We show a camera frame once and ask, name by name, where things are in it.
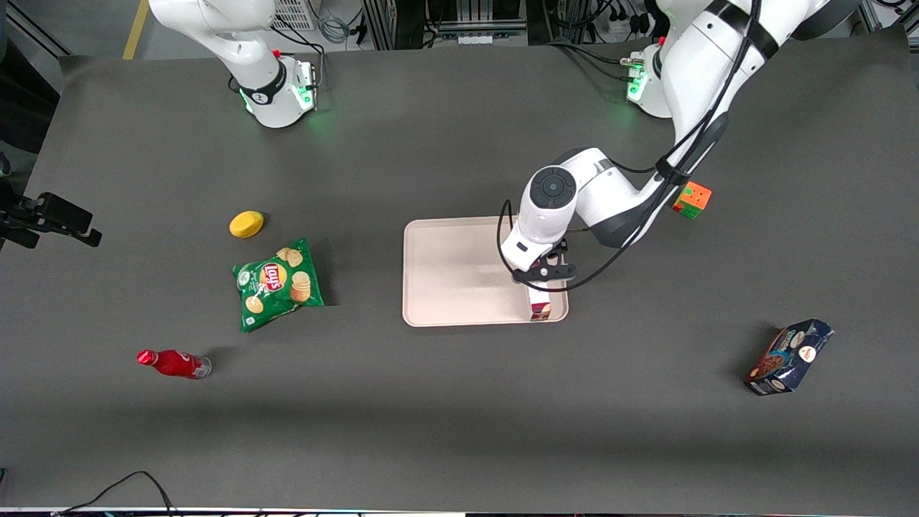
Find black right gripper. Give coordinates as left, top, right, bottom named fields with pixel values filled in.
left=0, top=191, right=103, bottom=249

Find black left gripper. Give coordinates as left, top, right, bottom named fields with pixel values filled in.
left=511, top=240, right=578, bottom=290

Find red cookie box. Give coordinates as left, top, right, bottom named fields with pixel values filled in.
left=528, top=280, right=553, bottom=322

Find pale pink plastic tray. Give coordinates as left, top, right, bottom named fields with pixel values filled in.
left=402, top=214, right=569, bottom=328

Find dark blue cookie box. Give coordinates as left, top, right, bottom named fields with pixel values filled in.
left=745, top=318, right=835, bottom=397

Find orange green puzzle cube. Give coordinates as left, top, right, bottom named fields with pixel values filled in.
left=672, top=181, right=713, bottom=220

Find yellow lemon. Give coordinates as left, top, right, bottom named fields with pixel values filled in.
left=229, top=210, right=265, bottom=239

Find red cola bottle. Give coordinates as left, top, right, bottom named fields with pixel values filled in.
left=136, top=349, right=213, bottom=381

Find green chips bag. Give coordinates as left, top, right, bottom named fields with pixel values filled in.
left=231, top=238, right=325, bottom=334

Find aluminium equipment rack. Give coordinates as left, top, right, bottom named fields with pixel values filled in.
left=361, top=0, right=533, bottom=51

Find white mesh basket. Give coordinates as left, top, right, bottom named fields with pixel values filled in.
left=271, top=0, right=318, bottom=32

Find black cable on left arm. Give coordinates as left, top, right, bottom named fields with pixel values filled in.
left=497, top=0, right=763, bottom=289

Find black cables at left arm base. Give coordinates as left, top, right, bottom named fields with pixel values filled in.
left=546, top=37, right=647, bottom=81

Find black cables at arm base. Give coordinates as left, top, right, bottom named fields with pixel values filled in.
left=546, top=37, right=647, bottom=81
left=228, top=18, right=327, bottom=94

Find black cable at table edge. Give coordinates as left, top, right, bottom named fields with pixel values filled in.
left=52, top=470, right=178, bottom=517

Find black cables at right arm base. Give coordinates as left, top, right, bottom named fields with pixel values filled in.
left=228, top=18, right=327, bottom=94

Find grey coiled cable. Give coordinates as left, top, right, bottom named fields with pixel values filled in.
left=318, top=11, right=354, bottom=45

